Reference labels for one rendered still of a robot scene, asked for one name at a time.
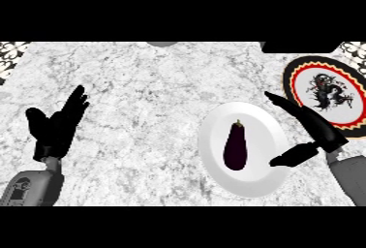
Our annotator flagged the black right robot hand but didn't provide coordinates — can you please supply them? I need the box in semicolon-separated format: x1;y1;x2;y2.
262;90;349;169

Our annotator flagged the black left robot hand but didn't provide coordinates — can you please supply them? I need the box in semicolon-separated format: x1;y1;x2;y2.
23;84;91;163

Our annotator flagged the dragon print plate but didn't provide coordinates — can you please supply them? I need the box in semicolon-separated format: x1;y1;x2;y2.
281;55;366;140

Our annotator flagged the dark purple eggplant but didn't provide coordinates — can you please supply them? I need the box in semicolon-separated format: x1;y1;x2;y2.
221;118;249;171

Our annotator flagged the plain white plate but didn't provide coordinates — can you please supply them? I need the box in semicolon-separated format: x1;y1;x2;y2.
197;101;292;199

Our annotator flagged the black appliance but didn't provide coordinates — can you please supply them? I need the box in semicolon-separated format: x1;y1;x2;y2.
258;41;342;54

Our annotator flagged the grey round object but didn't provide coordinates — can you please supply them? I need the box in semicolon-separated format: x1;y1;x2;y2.
144;41;180;48

